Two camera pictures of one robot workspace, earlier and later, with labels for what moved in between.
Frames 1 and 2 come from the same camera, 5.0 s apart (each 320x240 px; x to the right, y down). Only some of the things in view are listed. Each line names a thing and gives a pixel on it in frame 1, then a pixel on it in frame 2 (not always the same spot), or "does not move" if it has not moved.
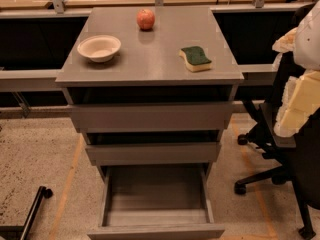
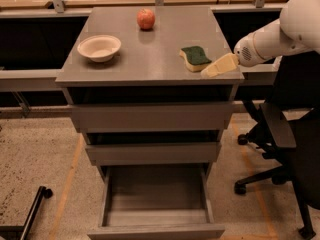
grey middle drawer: [201, 153] does not move
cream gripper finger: [300, 99] to [245, 53]
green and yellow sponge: [195, 59] does not move
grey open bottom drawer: [163, 201] does not move
